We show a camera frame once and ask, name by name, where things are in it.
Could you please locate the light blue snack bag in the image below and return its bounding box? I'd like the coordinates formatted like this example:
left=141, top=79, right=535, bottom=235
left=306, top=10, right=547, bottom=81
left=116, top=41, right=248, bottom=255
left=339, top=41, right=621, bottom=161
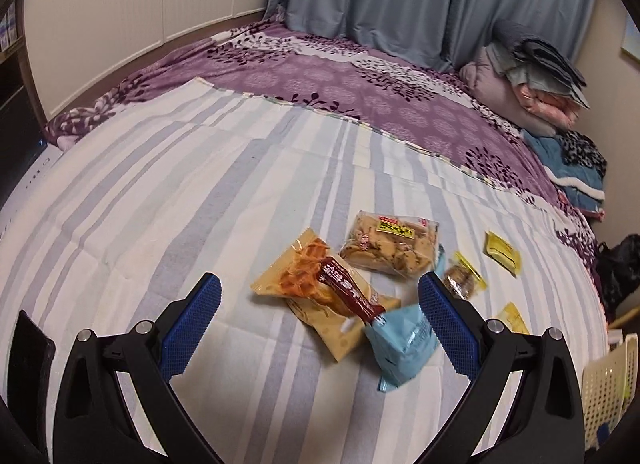
left=363, top=243, right=446, bottom=394

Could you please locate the white wardrobe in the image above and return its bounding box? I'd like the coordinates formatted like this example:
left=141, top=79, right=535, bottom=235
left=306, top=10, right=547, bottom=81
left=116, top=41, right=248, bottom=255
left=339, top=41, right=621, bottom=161
left=23, top=0, right=267, bottom=117

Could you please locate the striped white grey blanket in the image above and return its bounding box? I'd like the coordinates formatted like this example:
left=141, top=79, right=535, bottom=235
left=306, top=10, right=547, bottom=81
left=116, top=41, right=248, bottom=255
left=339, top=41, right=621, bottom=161
left=1, top=80, right=608, bottom=463

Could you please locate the tan waffle snack bag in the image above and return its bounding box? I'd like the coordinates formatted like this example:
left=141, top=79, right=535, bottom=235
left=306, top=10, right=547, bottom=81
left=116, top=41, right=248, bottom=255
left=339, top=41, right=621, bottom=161
left=250, top=228, right=401, bottom=362

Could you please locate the yellow small biscuit packet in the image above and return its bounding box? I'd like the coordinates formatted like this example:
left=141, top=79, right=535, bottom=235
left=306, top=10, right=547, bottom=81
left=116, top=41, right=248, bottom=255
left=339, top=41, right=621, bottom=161
left=484, top=231, right=522, bottom=278

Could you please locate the blue folded clothes pile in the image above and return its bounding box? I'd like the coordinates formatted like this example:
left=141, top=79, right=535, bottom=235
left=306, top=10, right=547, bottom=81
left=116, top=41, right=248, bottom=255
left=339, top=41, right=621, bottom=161
left=521, top=131, right=605, bottom=221

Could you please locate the small clear pastry packet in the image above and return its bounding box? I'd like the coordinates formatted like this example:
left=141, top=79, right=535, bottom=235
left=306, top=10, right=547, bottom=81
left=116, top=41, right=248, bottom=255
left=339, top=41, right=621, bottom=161
left=442, top=251, right=487, bottom=301

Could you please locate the black smartphone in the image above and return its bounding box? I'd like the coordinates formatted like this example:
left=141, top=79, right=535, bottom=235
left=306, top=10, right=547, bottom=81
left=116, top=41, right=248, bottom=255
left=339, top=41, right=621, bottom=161
left=1, top=310, right=55, bottom=463

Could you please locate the yellow bibizan biscuit packet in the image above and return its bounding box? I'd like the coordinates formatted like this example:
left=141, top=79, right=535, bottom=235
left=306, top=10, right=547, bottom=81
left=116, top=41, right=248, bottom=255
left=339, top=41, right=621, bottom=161
left=496, top=302, right=529, bottom=335

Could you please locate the cream perforated plastic basket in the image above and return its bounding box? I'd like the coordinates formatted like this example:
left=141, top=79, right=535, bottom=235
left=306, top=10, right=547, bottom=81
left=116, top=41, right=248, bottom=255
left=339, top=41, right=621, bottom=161
left=582, top=333, right=639, bottom=450

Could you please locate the purple floral bedsheet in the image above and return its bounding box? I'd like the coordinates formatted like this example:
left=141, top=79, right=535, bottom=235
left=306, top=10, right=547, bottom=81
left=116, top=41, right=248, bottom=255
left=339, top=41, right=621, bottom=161
left=44, top=20, right=597, bottom=264

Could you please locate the folded quilts pile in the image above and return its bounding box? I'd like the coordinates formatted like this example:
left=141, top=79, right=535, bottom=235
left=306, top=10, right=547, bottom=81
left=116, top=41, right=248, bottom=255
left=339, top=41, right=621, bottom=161
left=459, top=19, right=589, bottom=137

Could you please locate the black backpack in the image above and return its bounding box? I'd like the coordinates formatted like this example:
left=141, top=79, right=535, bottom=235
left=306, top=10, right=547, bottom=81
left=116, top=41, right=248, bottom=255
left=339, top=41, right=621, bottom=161
left=596, top=233, right=640, bottom=321

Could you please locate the clear cookie bag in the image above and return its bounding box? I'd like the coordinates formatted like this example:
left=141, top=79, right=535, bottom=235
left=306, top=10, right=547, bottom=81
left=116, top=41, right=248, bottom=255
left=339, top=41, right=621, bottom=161
left=340, top=211, right=439, bottom=279

